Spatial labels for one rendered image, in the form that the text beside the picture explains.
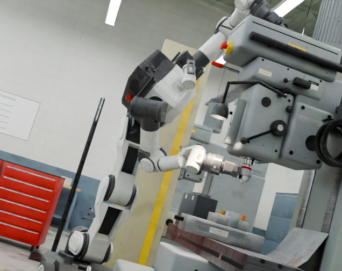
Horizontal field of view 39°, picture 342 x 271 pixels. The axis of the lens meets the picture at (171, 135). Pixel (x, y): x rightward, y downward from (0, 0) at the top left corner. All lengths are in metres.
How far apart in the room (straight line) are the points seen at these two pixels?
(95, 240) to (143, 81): 0.87
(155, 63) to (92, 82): 8.93
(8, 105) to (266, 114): 9.44
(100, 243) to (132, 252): 1.21
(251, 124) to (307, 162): 0.29
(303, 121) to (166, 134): 1.86
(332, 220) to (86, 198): 9.17
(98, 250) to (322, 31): 1.56
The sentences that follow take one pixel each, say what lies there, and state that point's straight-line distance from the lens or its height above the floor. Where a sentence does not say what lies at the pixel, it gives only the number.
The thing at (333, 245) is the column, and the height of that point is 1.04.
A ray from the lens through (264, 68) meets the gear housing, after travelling 2.14.
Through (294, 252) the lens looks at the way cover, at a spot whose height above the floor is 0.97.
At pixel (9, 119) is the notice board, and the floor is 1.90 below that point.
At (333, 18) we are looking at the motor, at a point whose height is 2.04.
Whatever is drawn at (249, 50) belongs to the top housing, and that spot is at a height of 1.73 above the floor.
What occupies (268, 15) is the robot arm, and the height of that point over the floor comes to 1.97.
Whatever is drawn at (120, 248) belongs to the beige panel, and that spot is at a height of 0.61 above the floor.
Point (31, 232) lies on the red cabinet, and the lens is 6.54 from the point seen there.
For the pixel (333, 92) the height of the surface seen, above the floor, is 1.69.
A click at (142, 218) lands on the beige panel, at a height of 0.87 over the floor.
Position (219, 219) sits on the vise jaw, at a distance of 2.10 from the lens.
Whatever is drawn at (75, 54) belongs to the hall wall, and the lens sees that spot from 11.40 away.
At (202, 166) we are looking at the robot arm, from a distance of 2.17.
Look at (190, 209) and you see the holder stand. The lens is 2.62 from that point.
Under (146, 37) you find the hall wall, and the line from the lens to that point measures 11.67.
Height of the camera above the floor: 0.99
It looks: 9 degrees up
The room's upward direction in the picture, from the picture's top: 17 degrees clockwise
